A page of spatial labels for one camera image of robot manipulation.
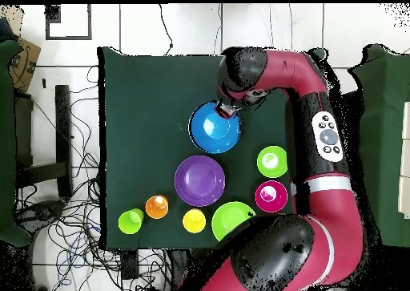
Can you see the blue bowl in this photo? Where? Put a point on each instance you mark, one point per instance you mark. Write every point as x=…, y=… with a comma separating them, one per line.
x=211, y=134

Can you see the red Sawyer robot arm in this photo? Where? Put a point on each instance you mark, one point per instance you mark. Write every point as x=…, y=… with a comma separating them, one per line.
x=326, y=207

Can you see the small green bowl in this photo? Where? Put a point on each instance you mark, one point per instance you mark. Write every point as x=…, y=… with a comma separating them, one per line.
x=271, y=167

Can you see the purple bowl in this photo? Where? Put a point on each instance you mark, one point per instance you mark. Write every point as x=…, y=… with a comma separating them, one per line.
x=200, y=180

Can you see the dark green table cloth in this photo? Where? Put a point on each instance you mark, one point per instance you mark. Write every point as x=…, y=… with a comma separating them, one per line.
x=147, y=95

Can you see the pink bowl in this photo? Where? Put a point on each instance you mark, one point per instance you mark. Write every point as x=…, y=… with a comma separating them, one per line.
x=274, y=202

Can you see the large green bowl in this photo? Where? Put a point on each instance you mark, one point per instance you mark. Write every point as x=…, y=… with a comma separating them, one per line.
x=227, y=220

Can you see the orange cup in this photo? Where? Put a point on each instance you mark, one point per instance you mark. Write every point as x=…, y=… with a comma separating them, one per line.
x=155, y=209

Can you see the lime yellow cup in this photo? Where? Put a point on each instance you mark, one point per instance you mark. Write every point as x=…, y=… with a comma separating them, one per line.
x=128, y=223

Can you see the green cloth side table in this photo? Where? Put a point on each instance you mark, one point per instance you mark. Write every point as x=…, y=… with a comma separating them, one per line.
x=384, y=111
x=6, y=143

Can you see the black power strip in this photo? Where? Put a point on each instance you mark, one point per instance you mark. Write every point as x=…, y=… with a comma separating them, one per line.
x=129, y=267

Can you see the white box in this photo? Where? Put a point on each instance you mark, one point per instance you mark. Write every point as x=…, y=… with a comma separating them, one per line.
x=405, y=175

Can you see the cardboard box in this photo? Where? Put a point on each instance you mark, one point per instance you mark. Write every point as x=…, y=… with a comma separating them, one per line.
x=24, y=63

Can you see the black caster base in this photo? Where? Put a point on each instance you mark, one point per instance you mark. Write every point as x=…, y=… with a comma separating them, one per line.
x=41, y=210

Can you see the black stand frame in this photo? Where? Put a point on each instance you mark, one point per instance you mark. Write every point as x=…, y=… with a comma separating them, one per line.
x=63, y=127

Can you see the black square frame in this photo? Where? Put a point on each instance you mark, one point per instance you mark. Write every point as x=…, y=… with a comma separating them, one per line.
x=46, y=31

